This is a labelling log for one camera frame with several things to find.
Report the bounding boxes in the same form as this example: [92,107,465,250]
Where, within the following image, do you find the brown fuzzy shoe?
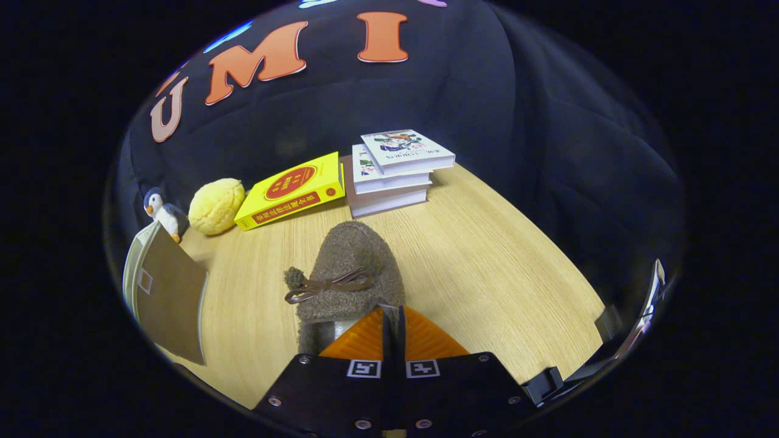
[284,221,407,357]

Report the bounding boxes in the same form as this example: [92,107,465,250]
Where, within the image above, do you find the brown fabric storage box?
[122,220,210,366]

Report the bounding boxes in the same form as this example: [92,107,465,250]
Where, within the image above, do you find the brown-covered thick book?
[340,155,430,219]

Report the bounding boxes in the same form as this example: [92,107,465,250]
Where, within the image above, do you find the penguin plush toy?
[143,187,189,244]

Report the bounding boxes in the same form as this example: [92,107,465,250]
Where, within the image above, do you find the black plastic clamp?
[522,366,566,407]

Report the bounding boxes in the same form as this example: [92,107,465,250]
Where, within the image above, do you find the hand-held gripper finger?
[394,305,540,438]
[253,306,396,438]

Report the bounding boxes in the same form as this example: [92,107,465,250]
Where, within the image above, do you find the yellow round plush bun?
[187,178,246,236]

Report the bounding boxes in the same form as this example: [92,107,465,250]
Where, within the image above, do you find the yellow book with red circle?
[234,151,346,232]

